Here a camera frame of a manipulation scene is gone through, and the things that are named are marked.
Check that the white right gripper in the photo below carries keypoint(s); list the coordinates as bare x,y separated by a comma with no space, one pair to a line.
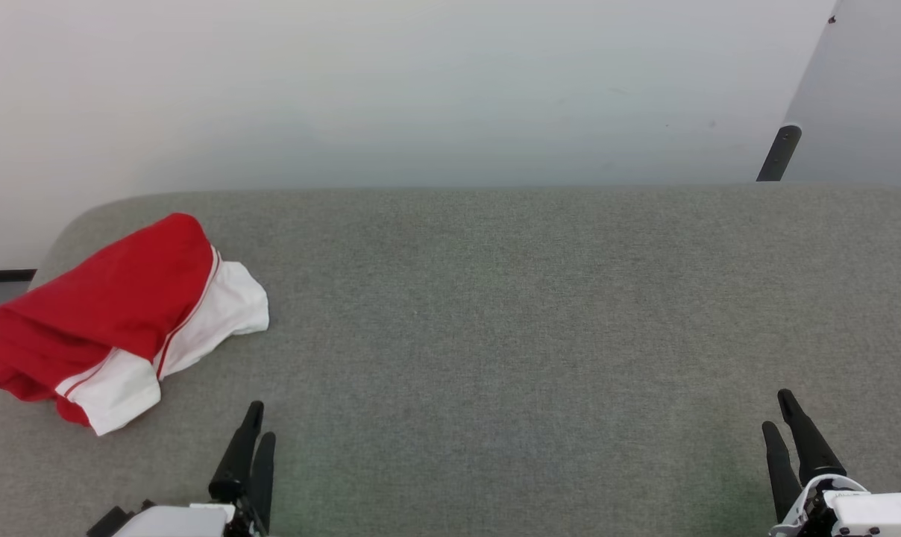
876,518

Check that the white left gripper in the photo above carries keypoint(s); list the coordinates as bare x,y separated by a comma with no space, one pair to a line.
182,522

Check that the red and white jersey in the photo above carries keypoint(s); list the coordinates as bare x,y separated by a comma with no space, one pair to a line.
115,298

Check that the grey fabric sofa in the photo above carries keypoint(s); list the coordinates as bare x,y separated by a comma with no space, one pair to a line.
495,335

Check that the black slanted pole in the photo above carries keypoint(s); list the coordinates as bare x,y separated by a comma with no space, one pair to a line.
779,153

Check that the black baseboard strip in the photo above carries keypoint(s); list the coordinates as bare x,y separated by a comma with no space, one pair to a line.
3,276

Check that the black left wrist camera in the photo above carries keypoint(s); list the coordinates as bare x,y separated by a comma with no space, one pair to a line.
109,522

